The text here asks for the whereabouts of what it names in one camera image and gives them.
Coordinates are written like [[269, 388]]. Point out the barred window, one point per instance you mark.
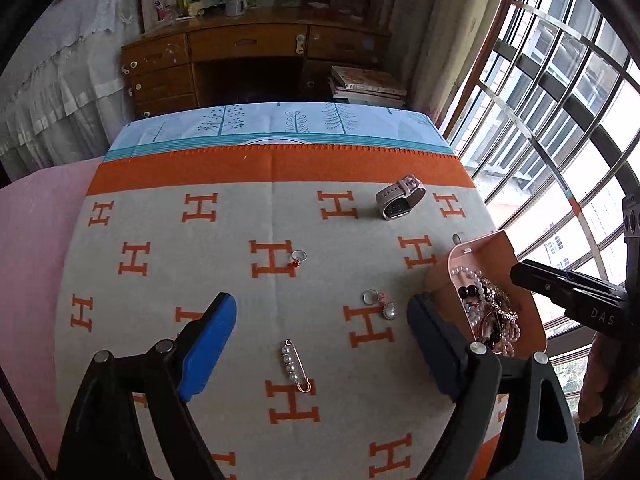
[[550, 110]]

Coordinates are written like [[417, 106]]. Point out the white drawer lock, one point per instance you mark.
[[300, 44]]

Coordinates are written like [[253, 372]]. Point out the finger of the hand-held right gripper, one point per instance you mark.
[[550, 282]]

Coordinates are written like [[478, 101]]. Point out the light blue printed bedsheet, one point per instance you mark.
[[260, 120]]

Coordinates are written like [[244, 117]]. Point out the crystal rhinestone jewelry piece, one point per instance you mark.
[[500, 305]]

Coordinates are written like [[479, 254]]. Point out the red pen holder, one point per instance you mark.
[[161, 10]]

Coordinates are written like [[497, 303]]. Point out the pink bedsheet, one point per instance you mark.
[[35, 260]]

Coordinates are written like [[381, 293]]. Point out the stack of large books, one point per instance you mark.
[[370, 80]]

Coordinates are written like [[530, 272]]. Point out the white mug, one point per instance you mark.
[[232, 6]]

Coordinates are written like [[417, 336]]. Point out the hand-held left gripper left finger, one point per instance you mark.
[[210, 345]]

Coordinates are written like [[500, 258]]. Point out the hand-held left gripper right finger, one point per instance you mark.
[[435, 350]]

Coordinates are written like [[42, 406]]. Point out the long pearl strand with clasps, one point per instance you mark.
[[510, 335]]

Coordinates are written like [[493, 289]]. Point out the white lace cover cloth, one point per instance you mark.
[[60, 60]]

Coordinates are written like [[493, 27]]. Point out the person's right hand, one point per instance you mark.
[[592, 375]]

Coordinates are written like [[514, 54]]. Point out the wooden desk with drawers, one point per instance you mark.
[[250, 40]]

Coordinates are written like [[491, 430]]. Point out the pearl safety pin brooch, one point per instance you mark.
[[290, 362]]

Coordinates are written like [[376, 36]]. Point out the round pearl pendant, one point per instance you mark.
[[390, 311]]

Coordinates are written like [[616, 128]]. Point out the pink jewelry tray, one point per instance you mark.
[[487, 255]]

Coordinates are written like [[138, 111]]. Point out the orange patterned blanket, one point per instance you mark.
[[225, 210]]

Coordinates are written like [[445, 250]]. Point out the white floral curtain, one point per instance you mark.
[[425, 35]]

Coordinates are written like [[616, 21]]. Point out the white smart watch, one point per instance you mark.
[[395, 207]]

